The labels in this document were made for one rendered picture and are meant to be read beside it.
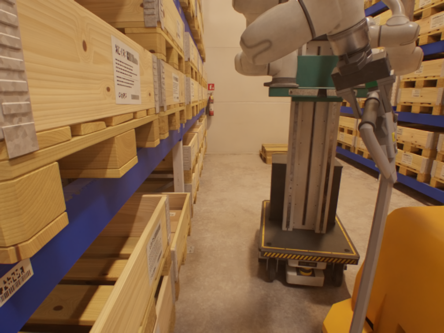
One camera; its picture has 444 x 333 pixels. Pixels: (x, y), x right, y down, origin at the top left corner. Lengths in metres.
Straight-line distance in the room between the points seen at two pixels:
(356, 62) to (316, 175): 1.49
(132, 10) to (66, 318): 1.10
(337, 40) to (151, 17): 0.76
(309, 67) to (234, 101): 4.38
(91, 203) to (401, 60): 1.66
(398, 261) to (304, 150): 1.04
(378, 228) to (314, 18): 0.65
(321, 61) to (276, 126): 4.54
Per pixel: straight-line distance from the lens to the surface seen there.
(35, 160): 0.38
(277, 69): 1.71
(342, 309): 1.53
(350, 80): 0.75
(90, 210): 0.64
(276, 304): 1.99
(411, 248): 1.25
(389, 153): 0.87
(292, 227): 2.22
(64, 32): 0.48
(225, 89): 6.15
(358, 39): 0.70
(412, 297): 1.24
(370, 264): 1.02
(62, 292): 1.03
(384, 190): 0.91
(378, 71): 0.74
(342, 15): 0.68
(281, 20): 0.66
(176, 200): 2.10
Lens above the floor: 1.37
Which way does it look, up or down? 15 degrees down
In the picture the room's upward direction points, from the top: straight up
